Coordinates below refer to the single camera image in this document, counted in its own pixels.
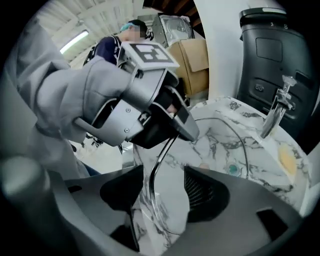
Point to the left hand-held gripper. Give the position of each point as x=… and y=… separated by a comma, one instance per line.
x=147, y=82

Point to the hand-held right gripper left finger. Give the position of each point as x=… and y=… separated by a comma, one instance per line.
x=87, y=212

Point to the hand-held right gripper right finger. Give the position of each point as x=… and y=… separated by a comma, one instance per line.
x=237, y=225

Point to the person's left forearm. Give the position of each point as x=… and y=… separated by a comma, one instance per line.
x=87, y=82

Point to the teal sink drain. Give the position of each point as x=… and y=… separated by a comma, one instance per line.
x=233, y=168

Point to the marble sink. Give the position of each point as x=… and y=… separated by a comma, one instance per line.
x=265, y=175

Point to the cardboard box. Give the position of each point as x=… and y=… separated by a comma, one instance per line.
x=197, y=65

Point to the white square pillar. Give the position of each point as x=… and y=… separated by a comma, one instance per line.
x=220, y=50

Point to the chrome faucet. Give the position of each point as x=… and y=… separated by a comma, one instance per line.
x=272, y=117

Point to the brown wooden staircase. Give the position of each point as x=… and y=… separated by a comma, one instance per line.
x=185, y=7

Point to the ceiling tube light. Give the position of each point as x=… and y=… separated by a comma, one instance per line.
x=74, y=41

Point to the person's grey jacket torso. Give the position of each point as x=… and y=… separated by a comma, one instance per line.
x=30, y=100

